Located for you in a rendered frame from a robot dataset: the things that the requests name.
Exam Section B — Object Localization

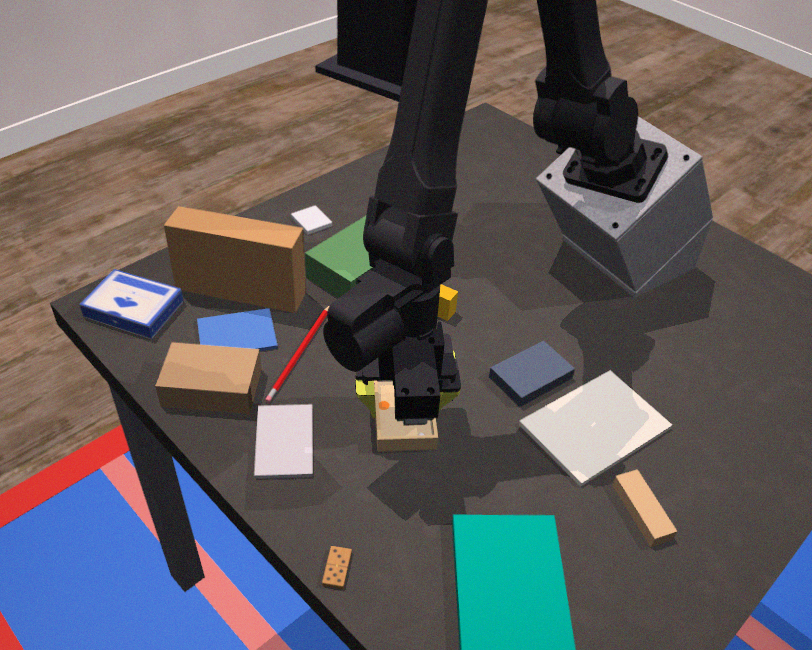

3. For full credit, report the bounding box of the green box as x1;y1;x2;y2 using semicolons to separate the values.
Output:
305;216;373;298

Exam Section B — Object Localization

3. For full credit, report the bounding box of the yellow rectangular block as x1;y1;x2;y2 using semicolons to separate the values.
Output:
438;285;458;321

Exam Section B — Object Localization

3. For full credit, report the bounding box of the orange domino tile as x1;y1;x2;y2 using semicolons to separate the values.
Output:
322;546;352;589

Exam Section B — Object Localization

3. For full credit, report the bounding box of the brown rectangular box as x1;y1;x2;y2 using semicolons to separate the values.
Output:
164;206;306;313

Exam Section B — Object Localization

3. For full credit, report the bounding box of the white rectangular card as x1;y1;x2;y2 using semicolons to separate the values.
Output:
254;404;313;479

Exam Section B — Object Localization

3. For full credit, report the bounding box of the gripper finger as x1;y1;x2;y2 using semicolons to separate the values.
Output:
439;391;460;411
356;380;376;418

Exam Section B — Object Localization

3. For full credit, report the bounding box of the red pencil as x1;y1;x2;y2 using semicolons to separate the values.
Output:
265;304;331;403

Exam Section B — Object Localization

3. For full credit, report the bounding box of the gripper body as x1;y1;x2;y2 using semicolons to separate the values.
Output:
355;324;461;392

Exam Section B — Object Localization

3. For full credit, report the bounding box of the wooden ball-in-hole puzzle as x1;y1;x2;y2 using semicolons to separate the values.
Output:
374;380;438;451

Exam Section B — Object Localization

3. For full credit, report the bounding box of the tan rectangular wooden block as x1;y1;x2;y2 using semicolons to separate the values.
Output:
612;470;677;547

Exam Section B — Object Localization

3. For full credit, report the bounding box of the tan rectangular box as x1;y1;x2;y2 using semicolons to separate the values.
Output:
155;342;262;414

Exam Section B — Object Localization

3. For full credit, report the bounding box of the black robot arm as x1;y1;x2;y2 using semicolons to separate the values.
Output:
323;0;668;425

